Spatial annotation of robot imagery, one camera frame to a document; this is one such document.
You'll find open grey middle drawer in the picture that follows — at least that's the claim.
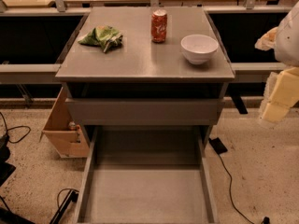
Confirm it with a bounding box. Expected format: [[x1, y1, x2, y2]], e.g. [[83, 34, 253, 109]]
[[74, 126, 220, 224]]

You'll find red coke can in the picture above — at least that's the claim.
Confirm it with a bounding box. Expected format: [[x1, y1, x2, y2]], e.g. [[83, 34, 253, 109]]
[[151, 9, 167, 43]]

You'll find black cable left floor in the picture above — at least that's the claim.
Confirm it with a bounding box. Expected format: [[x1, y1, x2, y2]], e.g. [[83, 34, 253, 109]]
[[0, 110, 32, 145]]

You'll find black stand with cable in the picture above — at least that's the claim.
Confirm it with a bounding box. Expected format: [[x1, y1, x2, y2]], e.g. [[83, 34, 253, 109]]
[[50, 188, 79, 224]]

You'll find black power adapter with cable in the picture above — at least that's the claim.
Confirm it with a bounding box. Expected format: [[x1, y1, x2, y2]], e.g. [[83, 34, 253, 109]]
[[208, 136, 271, 224]]

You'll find grey drawer cabinet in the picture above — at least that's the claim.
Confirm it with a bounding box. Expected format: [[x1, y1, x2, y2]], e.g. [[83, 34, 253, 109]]
[[56, 7, 235, 141]]

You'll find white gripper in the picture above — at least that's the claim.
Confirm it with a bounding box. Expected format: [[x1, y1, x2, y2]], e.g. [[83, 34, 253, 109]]
[[254, 2, 299, 123]]

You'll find green chip bag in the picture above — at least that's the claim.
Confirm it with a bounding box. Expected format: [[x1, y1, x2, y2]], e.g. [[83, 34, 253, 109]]
[[78, 25, 123, 53]]

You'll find white bowl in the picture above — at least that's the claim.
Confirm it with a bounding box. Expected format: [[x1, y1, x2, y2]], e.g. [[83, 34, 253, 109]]
[[180, 35, 219, 64]]

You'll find cardboard box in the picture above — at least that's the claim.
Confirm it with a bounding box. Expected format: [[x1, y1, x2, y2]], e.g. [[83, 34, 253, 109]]
[[42, 89, 89, 158]]

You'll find closed grey top drawer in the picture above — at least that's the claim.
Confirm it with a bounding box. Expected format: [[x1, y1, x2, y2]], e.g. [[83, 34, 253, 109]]
[[65, 98, 224, 126]]

